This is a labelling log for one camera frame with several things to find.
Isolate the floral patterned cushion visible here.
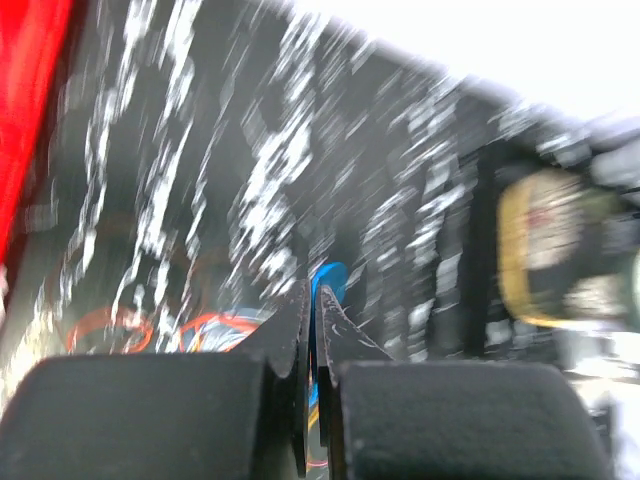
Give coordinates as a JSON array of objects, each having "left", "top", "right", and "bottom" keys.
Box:
[{"left": 497, "top": 169, "right": 639, "bottom": 332}]

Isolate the red plastic compartment bin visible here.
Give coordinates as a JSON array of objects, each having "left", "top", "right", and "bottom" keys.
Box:
[{"left": 1, "top": 0, "right": 72, "bottom": 254}]

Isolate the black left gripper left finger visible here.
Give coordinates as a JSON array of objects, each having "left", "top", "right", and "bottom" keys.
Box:
[{"left": 1, "top": 280, "right": 311, "bottom": 479}]

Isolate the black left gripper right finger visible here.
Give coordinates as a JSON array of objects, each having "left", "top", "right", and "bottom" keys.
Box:
[{"left": 315, "top": 287, "right": 613, "bottom": 479}]

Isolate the blue thin cable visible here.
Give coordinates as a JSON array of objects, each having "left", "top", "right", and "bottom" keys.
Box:
[{"left": 219, "top": 261, "right": 349, "bottom": 406}]

